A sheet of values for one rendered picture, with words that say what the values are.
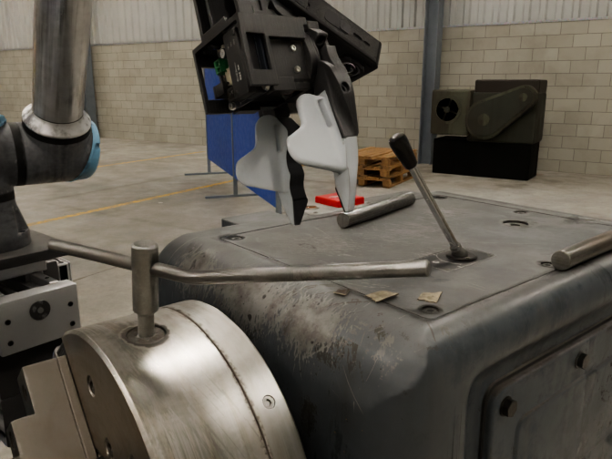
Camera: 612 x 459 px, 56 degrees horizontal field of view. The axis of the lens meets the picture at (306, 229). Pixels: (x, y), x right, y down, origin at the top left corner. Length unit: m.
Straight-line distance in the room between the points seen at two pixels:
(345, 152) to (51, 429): 0.36
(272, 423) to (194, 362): 0.08
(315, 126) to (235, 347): 0.21
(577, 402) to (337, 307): 0.34
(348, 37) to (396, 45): 10.84
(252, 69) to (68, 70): 0.67
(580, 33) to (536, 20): 0.71
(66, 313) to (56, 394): 0.48
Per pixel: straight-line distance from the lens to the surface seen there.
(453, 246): 0.68
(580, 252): 0.69
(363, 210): 0.82
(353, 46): 0.50
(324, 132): 0.43
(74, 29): 1.02
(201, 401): 0.48
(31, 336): 1.06
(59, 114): 1.09
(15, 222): 1.15
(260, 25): 0.43
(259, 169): 0.47
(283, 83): 0.42
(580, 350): 0.73
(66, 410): 0.60
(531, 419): 0.66
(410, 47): 11.22
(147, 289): 0.50
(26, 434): 0.59
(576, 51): 10.46
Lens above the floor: 1.45
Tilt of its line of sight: 14 degrees down
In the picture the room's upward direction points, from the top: straight up
